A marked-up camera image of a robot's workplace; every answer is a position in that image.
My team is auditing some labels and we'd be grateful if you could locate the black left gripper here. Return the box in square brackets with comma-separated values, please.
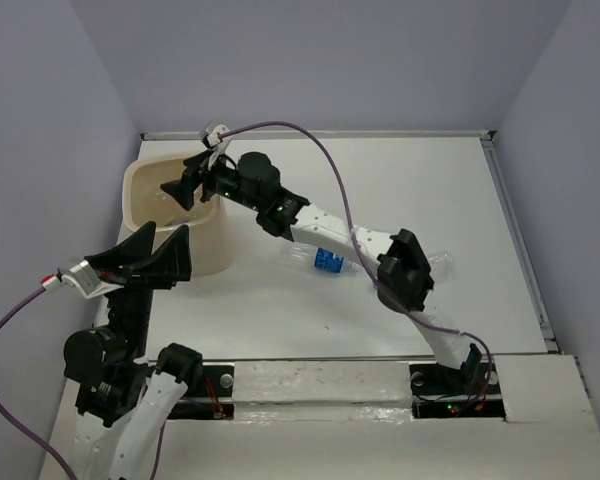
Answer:
[88, 217, 194, 355]

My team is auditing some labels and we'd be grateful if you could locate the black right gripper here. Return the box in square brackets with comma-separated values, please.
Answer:
[160, 148, 263, 213]

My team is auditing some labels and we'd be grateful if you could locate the blue label bottle front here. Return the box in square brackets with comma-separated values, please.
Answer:
[274, 242, 365, 277]

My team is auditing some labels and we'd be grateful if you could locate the clear bottle white cap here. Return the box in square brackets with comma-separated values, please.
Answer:
[427, 251, 457, 285]

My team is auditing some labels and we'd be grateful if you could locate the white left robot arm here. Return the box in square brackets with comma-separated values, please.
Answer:
[59, 221, 203, 479]

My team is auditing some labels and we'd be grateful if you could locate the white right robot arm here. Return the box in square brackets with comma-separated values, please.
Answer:
[139, 151, 491, 392]

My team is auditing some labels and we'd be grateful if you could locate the beige plastic bin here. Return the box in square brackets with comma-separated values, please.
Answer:
[122, 152, 234, 276]

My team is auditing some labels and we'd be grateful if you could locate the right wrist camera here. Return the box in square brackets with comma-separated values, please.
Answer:
[200, 121, 230, 170]

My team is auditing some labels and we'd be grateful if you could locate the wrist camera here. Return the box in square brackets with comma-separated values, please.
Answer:
[40, 260, 123, 300]
[200, 121, 230, 170]

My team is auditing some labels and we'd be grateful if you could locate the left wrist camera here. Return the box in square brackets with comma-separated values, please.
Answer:
[40, 260, 123, 300]

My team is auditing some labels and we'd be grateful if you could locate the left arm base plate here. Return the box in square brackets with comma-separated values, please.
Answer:
[168, 362, 235, 421]

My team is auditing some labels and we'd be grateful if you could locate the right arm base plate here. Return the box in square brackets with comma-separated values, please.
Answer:
[409, 363, 506, 420]

